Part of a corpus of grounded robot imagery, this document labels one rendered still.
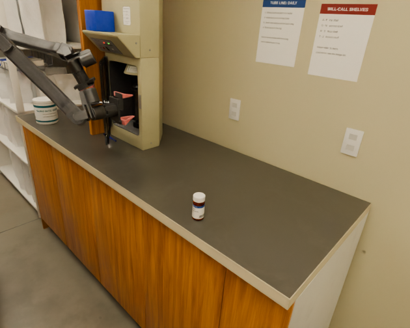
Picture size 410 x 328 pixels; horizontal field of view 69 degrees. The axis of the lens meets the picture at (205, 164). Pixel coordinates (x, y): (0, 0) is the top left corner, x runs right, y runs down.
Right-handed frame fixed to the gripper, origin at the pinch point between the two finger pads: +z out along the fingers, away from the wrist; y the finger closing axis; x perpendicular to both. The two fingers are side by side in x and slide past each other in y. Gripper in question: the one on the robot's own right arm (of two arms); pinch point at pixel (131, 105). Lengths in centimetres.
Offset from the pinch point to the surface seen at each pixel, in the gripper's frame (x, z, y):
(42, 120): 80, -11, -24
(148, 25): 7.4, 16.9, 33.5
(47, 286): 49, -39, -120
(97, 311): 11, -26, -121
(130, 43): 7.6, 6.9, 25.9
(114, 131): 35.3, 11.3, -23.9
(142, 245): -26, -17, -54
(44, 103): 79, -9, -13
